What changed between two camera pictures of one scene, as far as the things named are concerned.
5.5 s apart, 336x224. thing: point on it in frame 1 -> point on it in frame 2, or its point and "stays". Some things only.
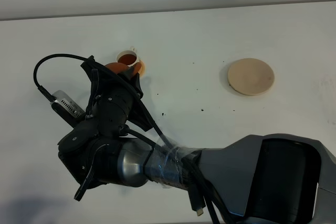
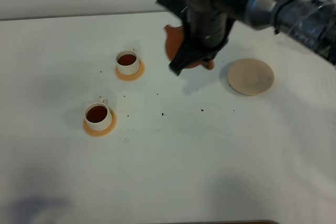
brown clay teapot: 116,67 -> 174,37
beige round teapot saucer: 250,76 stays
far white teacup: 129,57 stays
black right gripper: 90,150 -> 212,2
